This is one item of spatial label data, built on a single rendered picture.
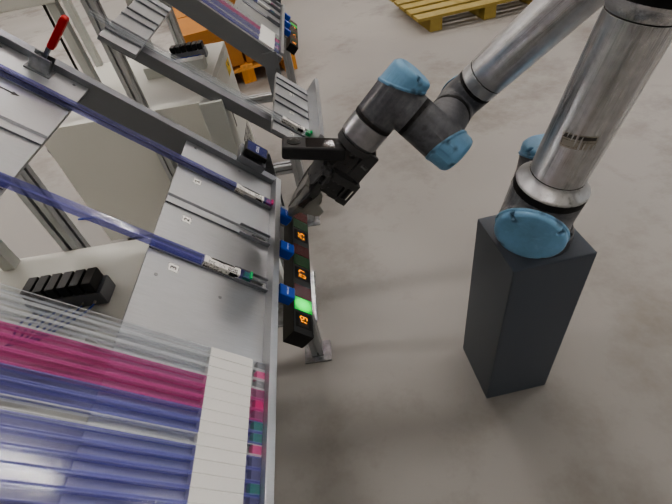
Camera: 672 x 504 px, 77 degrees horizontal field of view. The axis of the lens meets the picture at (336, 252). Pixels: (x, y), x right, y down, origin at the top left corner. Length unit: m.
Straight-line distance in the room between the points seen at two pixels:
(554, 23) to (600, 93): 0.16
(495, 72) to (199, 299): 0.60
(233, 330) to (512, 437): 0.93
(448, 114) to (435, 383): 0.87
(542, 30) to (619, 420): 1.05
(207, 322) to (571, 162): 0.56
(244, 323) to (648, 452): 1.12
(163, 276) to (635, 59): 0.65
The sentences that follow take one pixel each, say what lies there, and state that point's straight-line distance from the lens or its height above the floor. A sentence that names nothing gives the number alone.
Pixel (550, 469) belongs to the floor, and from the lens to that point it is 1.34.
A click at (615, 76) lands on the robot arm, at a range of 0.65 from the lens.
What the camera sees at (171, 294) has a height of 0.82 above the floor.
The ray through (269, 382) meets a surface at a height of 0.73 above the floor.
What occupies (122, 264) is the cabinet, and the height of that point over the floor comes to 0.62.
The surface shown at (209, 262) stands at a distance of 0.67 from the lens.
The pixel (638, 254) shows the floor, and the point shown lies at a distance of 1.90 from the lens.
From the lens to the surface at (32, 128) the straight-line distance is 0.78.
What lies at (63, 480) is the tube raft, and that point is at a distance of 0.48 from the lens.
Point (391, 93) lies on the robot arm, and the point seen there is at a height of 0.93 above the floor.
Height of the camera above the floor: 1.23
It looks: 43 degrees down
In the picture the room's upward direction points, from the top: 11 degrees counter-clockwise
